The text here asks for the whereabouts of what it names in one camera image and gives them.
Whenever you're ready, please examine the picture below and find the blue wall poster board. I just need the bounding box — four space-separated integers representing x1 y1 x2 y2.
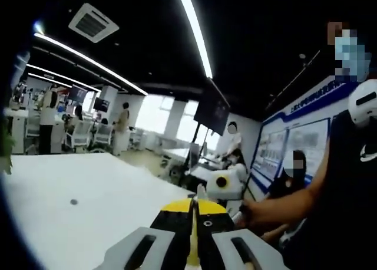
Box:
249 74 362 196

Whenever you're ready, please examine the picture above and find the person in black shirt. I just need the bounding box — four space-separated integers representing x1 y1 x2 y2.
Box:
279 110 377 270

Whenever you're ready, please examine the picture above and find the person's right hand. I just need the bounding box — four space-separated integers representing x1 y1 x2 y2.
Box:
239 197 281 233

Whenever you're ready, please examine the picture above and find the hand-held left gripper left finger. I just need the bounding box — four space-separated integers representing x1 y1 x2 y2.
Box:
100 197 196 270

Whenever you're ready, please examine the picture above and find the ceiling light strip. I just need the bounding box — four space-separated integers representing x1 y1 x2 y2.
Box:
174 0 214 78
33 32 148 96

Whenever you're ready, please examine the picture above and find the black monitor on stand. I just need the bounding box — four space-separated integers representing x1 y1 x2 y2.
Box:
184 77 232 177

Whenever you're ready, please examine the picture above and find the ceiling air vent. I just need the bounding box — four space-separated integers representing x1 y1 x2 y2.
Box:
68 2 120 44

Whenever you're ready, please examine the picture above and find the dark wall screen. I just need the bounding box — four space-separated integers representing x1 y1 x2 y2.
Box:
93 97 111 112
68 85 88 104

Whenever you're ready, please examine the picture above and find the white worn device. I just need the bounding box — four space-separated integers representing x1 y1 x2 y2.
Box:
347 78 377 127

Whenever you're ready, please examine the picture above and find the white office chair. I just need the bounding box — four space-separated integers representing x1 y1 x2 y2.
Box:
93 123 115 147
65 120 92 149

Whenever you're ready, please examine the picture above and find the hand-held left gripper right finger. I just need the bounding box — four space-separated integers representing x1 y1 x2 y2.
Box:
196 200 292 270

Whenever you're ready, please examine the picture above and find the potted green plant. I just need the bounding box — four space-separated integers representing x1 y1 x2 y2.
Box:
0 116 16 176

